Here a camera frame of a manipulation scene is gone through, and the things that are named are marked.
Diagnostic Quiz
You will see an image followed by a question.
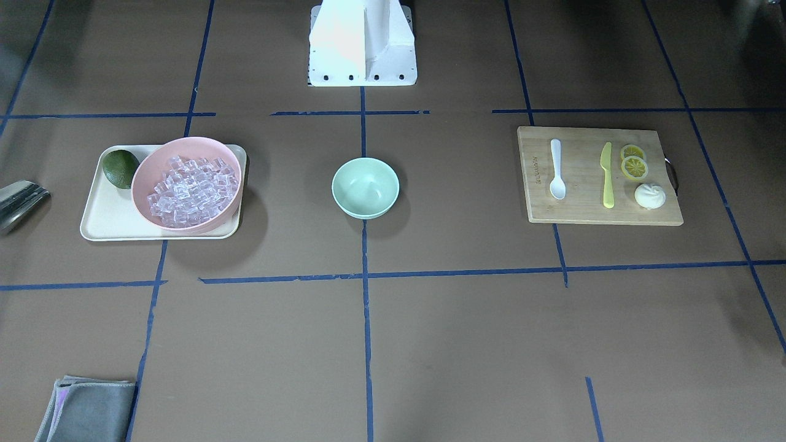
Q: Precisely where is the white plastic spoon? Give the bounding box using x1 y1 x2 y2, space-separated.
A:
548 138 566 200

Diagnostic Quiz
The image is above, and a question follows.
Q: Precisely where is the mint green bowl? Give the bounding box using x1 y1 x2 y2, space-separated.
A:
331 157 400 219

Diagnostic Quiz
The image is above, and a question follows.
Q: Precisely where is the clear ice cubes pile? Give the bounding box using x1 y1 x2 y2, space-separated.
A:
145 156 239 229

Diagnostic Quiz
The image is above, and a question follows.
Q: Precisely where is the pink bowl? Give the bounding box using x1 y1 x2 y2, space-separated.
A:
131 137 247 239

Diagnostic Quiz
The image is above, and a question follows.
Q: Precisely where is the metal ice scoop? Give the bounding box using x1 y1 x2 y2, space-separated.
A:
1 180 50 235

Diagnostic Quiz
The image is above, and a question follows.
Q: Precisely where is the bamboo cutting board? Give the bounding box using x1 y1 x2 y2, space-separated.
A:
517 126 684 227

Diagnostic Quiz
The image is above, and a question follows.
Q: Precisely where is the cream plastic tray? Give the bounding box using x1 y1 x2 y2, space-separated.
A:
80 145 207 241

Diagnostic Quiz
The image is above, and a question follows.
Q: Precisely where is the yellow plastic knife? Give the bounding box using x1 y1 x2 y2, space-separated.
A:
599 142 615 209

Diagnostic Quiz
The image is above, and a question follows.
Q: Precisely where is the white steamed bun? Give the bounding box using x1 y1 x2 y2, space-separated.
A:
634 184 666 210

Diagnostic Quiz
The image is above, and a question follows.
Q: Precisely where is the green lime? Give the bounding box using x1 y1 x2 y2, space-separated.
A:
101 149 141 190

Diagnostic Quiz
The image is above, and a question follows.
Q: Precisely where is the folded grey cloth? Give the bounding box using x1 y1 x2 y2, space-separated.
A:
34 375 136 441

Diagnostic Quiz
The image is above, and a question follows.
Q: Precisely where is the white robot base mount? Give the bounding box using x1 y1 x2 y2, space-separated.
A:
307 1 418 87

